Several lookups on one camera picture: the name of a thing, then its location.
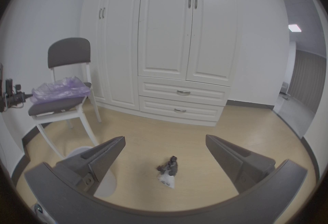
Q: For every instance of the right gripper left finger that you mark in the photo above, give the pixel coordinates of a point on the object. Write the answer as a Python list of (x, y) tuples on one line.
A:
[(102, 158)]

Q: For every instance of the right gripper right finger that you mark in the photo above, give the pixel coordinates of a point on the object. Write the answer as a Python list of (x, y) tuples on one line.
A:
[(230, 161)]

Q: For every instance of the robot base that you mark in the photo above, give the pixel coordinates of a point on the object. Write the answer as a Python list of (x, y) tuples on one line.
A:
[(41, 211)]

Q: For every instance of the white trash bin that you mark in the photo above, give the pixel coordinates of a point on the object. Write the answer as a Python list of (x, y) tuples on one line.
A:
[(107, 184)]

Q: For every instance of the crumpled black plastic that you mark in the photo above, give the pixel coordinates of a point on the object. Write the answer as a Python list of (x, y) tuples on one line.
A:
[(172, 165)]

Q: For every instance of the purple plastic bag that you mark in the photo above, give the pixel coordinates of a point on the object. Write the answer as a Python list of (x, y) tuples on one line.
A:
[(59, 91)]

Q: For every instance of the clear printed wrapper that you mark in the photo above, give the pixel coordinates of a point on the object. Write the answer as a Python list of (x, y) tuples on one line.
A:
[(167, 180)]

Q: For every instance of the white chair with grey seat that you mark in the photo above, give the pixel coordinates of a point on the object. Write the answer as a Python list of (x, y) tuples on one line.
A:
[(69, 53)]

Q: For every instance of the white wardrobe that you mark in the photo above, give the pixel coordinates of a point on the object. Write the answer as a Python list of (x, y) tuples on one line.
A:
[(164, 38)]

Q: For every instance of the ceiling light panel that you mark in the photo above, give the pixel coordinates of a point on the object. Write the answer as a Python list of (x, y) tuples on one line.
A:
[(295, 28)]

